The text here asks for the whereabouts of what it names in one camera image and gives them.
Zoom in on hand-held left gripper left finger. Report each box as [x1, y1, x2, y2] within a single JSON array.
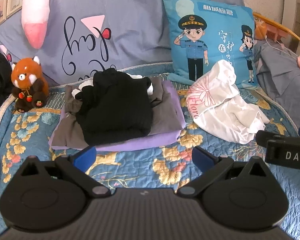
[[15, 146, 112, 197]]

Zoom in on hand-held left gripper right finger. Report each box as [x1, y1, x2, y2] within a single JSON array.
[[177, 147, 274, 197]]

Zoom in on white printed t-shirt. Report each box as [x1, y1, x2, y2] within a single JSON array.
[[186, 60, 270, 145]]

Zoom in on stack of folded clothes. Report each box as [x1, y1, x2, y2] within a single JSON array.
[[52, 76, 183, 148]]

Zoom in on folded black sweater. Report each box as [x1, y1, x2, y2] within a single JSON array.
[[72, 70, 154, 146]]

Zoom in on blue floral quilt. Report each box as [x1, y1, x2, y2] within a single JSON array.
[[0, 61, 300, 230]]

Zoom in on grey duvet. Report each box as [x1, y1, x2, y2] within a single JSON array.
[[254, 39, 300, 130]]

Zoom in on red panda plush toy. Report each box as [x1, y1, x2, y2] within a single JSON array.
[[10, 56, 50, 112]]

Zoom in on blue cartoon cushion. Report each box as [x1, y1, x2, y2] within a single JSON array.
[[162, 0, 259, 88]]

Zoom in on grey-blue script pillow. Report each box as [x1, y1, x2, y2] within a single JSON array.
[[0, 0, 243, 87]]

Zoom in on pink and white plush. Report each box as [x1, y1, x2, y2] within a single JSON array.
[[21, 0, 73, 49]]

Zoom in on white cable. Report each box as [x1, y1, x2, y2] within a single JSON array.
[[264, 36, 300, 59]]

